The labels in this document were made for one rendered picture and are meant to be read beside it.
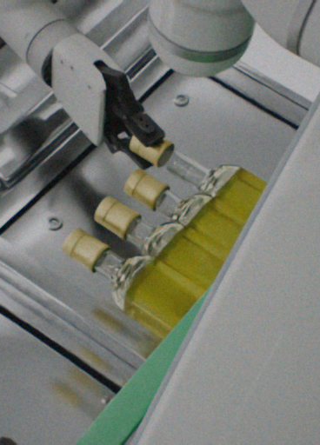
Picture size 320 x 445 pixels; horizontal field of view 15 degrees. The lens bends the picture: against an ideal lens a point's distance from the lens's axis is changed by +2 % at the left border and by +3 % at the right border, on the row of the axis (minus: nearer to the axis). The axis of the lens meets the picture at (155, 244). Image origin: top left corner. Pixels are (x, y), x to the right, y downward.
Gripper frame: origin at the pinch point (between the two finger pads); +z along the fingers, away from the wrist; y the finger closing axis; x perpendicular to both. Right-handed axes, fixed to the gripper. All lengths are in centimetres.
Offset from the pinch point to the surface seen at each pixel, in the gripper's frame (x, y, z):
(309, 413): -58, 93, 64
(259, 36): 33.0, -12.7, -13.2
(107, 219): -11.6, 1.3, 7.3
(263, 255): -57, 94, 62
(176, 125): 13.2, -12.7, -7.7
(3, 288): -20.3, -14.5, -0.4
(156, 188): -4.3, 1.8, 7.3
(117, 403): -30.0, 14.4, 31.6
